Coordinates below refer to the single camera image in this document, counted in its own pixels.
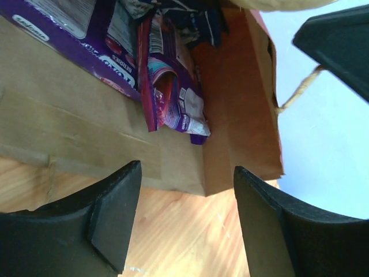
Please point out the purple Fox's berries bag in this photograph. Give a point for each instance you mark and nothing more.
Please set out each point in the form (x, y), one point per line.
(99, 36)

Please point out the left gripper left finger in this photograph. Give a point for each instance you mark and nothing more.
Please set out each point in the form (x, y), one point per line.
(84, 234)

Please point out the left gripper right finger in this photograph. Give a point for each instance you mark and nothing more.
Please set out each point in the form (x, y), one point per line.
(284, 236)

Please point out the dark blue snack wrapper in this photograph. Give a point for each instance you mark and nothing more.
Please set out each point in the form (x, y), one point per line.
(196, 21)

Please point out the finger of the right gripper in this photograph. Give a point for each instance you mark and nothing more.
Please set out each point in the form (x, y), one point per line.
(339, 42)

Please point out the purple snack pack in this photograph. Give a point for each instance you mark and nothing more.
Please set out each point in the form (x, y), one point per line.
(168, 81)

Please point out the red paper bag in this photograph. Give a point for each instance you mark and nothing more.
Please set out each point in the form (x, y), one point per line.
(54, 113)

